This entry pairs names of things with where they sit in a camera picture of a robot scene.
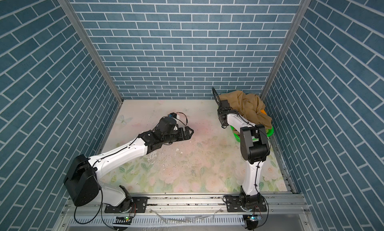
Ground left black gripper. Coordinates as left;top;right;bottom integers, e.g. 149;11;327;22
162;125;195;145

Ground tan drawstring shorts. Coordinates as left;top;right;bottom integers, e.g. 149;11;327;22
219;90;273;129

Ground green perforated plastic basket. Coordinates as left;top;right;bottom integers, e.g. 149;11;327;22
229;124;275;142

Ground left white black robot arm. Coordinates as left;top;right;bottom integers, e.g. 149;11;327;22
64;116;194;211

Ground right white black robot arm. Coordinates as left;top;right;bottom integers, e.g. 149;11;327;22
217;100;270;206

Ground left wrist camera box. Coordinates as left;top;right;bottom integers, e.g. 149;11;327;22
168;112;178;119

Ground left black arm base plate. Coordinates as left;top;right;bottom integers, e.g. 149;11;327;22
105;197;149;214

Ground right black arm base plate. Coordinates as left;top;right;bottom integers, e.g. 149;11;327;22
222;194;268;213

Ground aluminium front rail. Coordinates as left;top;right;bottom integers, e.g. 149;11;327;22
60;192;310;223

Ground right aluminium corner post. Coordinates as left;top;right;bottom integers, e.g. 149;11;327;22
260;0;312;101

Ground aluminium corner post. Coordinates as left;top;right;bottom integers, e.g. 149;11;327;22
57;0;124;105
260;0;312;101

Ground left aluminium corner post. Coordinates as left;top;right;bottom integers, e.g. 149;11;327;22
57;0;124;105

